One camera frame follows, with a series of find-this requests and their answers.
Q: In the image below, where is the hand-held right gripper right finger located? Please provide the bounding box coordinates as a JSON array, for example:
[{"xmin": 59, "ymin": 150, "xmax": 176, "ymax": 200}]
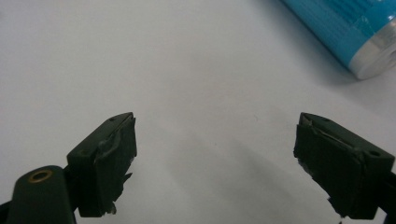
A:
[{"xmin": 292, "ymin": 112, "xmax": 396, "ymax": 220}]

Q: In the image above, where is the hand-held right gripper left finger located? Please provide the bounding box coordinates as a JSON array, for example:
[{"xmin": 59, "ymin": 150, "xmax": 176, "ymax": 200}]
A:
[{"xmin": 65, "ymin": 111, "xmax": 138, "ymax": 218}]

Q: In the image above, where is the blue cylindrical can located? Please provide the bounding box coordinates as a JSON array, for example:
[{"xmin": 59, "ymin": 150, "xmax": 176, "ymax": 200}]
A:
[{"xmin": 281, "ymin": 0, "xmax": 396, "ymax": 81}]

